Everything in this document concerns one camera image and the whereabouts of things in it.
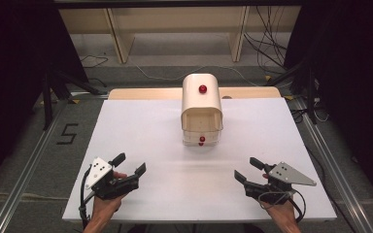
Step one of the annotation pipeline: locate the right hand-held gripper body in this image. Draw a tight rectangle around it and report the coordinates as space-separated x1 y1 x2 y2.
244 161 318 206

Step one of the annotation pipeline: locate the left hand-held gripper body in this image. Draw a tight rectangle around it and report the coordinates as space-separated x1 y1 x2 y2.
85 156 141 201

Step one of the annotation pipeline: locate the person's right hand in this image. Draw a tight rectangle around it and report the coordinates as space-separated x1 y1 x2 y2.
259 173 298 225

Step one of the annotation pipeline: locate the person's left hand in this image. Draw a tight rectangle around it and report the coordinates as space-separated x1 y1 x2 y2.
91 171 128 219

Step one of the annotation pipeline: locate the white board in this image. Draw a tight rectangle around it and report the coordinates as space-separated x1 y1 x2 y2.
61 97 338 224

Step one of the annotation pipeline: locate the clear drawer with red knob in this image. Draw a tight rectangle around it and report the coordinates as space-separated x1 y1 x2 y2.
182 128 223 148

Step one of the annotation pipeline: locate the light wooden table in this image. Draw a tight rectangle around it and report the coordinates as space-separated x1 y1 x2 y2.
107 85 283 101

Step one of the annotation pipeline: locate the cream box with red knob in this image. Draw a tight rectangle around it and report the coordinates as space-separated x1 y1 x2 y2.
181 73 224 134

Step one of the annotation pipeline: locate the black metal stand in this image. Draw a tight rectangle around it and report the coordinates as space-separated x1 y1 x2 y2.
41 69 109 131
266 57 319 126

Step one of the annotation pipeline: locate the black curtain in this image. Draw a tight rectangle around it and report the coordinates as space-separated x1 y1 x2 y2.
0 0 89 196
284 0 373 206

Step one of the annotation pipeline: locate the beige wooden desk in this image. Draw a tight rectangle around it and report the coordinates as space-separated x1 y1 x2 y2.
57 5 303 65

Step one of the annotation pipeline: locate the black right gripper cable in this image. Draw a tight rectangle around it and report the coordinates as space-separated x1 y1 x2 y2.
257 188 307 224

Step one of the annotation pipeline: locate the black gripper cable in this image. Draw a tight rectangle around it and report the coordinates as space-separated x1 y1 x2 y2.
78 166 95 229
257 188 307 224

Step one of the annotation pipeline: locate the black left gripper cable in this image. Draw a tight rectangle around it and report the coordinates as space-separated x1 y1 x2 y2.
78 166 95 229

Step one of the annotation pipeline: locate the metal floor rail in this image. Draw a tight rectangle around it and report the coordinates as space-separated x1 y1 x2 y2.
0 99 70 233
291 96 373 233

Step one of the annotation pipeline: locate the white floor cable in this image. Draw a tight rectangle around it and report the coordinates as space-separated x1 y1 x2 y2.
131 61 260 87

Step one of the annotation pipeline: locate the thin black floor cable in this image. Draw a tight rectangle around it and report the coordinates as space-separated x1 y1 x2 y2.
79 53 110 69

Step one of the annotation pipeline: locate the bundle of black cables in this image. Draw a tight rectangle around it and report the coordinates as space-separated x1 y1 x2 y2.
243 5 289 70

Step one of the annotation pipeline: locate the black frame bar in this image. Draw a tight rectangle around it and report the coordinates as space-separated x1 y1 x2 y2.
52 0 306 10

